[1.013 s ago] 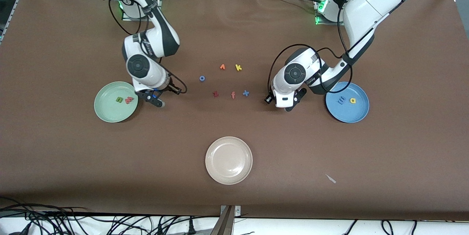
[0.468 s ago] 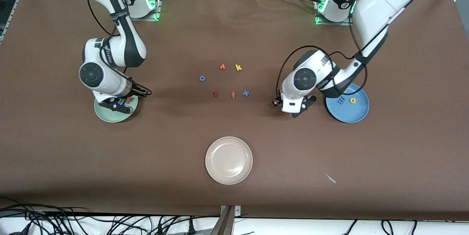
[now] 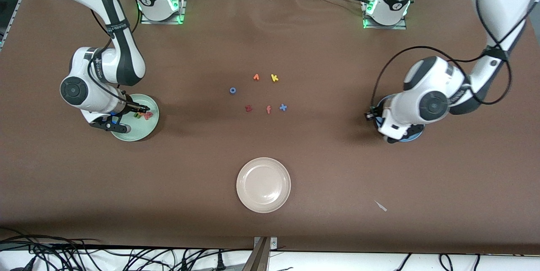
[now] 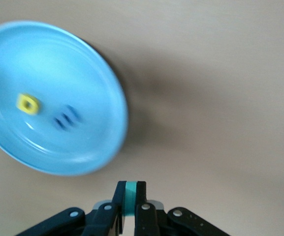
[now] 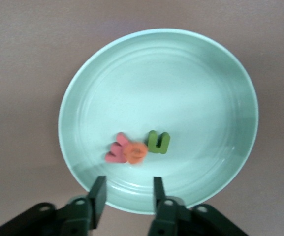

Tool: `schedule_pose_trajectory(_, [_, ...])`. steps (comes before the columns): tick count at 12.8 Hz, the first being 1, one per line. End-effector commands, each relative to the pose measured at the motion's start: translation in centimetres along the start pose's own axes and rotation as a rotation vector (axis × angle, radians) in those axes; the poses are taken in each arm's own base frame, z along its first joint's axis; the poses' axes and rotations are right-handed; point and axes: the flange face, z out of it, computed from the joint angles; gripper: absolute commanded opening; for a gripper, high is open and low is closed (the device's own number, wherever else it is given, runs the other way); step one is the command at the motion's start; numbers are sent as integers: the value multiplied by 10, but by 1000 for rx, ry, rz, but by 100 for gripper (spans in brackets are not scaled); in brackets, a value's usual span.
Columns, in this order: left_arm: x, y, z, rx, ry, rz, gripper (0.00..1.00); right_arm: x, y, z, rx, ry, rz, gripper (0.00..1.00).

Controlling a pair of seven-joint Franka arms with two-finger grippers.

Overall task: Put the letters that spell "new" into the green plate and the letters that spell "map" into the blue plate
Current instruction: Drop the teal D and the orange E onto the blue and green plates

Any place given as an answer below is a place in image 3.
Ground green plate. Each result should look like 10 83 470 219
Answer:
111 94 160 142

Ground blue plate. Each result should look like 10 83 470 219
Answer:
375 96 425 143

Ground brown paper table cover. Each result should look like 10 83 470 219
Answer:
0 0 540 255

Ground beige plate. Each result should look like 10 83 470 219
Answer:
236 157 292 214

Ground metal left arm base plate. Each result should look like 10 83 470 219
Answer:
362 0 408 30

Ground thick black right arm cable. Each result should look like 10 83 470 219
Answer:
86 7 142 103

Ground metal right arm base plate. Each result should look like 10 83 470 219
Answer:
140 0 186 25

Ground metal table edge bracket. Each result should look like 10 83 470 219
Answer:
243 236 278 271

